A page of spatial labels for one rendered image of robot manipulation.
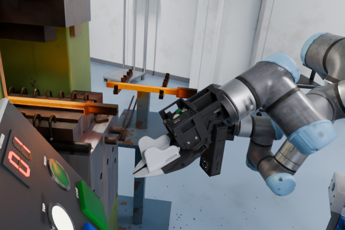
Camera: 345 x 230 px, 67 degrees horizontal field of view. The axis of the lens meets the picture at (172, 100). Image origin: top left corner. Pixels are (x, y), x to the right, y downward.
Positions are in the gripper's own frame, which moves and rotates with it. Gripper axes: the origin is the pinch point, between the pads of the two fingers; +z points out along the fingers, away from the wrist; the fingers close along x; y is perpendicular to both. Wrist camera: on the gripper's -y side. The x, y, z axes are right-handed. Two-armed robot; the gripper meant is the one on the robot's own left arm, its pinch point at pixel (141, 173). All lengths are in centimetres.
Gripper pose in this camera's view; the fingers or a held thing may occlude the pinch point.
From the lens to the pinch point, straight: 50.0
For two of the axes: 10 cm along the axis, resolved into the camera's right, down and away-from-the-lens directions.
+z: -8.3, 5.3, -1.6
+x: 4.0, 3.7, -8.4
